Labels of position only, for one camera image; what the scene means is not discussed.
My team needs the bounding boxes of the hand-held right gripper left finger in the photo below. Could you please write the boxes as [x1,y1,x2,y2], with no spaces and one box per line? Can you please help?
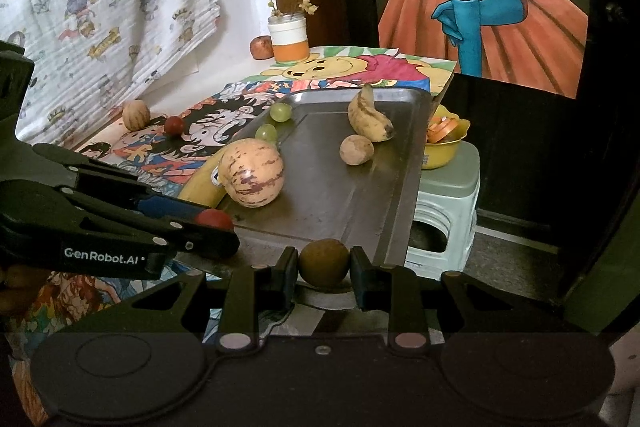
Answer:
[124,247,300,353]

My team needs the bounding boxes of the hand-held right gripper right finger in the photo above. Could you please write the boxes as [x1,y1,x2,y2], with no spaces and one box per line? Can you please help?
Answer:
[351,246,524,353]

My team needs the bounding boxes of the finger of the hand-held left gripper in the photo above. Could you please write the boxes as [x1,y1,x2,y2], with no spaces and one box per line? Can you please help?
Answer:
[0,180,242,281]
[32,144,212,221]

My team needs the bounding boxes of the olive brown round fruit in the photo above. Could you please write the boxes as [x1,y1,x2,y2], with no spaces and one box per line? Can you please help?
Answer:
[298,238,351,286]

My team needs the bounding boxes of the metal tray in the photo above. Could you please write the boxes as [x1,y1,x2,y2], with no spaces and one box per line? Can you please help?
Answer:
[172,87,441,313]

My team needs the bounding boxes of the tan round fruit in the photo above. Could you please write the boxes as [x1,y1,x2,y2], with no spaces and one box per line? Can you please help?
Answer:
[339,134,375,166]

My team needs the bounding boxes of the person's left hand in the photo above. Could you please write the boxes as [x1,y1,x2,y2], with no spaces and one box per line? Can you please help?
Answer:
[0,263,48,315]

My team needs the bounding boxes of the yellow banana with sticker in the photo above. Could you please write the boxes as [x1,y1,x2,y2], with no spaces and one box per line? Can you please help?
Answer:
[177,152,228,210]

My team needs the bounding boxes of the colourful cartoon table cover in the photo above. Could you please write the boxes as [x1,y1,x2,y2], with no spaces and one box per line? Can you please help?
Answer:
[0,77,301,358]

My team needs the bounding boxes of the large striped pepino melon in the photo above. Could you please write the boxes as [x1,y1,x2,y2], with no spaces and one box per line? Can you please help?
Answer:
[217,138,286,208]

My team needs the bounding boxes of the small striped pepino melon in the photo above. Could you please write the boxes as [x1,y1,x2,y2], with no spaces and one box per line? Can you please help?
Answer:
[122,100,151,132]

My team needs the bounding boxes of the white cartoon printed blanket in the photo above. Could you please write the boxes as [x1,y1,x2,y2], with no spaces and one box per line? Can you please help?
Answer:
[0,0,226,148]

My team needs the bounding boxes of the pale green plastic stool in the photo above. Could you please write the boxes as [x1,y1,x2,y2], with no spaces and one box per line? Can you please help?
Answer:
[404,142,482,280]

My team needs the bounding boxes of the yellow plastic bowl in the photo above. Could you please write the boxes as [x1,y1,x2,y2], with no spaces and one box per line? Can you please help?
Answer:
[420,104,472,170]

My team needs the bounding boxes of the small spotted banana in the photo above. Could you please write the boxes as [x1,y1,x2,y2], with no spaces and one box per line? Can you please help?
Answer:
[348,83,395,142]

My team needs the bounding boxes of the orange plastic lid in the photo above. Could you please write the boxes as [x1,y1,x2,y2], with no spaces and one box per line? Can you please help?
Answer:
[427,117,461,144]

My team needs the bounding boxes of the reddish brown round object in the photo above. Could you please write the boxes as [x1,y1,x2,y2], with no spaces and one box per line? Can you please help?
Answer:
[250,36,275,60]

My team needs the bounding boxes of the white and orange jar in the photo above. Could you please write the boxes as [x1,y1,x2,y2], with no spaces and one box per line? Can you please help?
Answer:
[267,13,311,62]

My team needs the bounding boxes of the yellow bear drawing sheet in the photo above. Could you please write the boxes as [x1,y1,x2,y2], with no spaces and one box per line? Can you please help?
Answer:
[260,46,458,96]

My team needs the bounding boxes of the orange dress wall poster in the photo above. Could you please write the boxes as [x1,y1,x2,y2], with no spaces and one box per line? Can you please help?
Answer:
[370,0,591,98]

